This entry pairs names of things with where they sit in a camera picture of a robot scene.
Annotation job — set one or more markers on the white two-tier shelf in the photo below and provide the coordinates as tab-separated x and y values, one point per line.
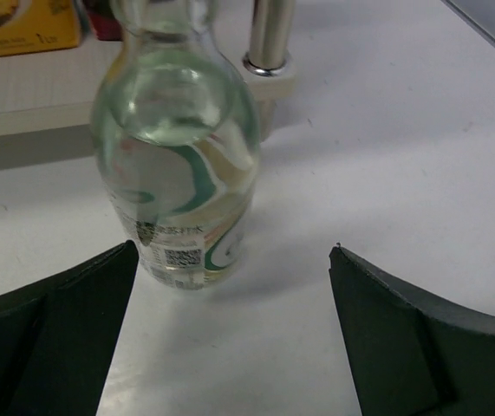
55	89

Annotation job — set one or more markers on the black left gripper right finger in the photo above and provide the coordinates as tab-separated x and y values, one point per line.
410	351

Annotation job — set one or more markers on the yellow pineapple juice carton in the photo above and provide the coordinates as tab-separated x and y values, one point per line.
38	26

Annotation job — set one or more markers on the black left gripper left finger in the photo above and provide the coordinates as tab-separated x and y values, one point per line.
58	335

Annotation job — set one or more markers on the green cap soda bottle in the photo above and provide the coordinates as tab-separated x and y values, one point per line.
176	140

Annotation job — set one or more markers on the dark red berry juice carton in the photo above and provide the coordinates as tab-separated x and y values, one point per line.
102	21

